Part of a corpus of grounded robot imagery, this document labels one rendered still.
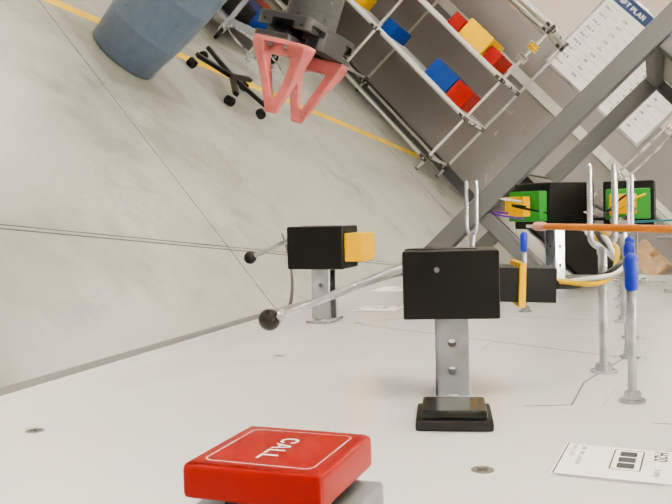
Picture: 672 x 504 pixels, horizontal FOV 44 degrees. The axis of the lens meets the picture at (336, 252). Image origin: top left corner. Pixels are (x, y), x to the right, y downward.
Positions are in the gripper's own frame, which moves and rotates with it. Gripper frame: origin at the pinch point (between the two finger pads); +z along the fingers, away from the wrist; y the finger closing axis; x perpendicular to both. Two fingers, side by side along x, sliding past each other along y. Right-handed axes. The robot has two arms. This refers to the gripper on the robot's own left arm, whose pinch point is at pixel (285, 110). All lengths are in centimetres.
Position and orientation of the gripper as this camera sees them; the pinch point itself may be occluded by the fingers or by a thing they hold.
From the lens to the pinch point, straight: 90.4
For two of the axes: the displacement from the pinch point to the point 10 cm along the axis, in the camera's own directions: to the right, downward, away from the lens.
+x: -8.5, -2.9, 4.5
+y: 4.5, 0.5, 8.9
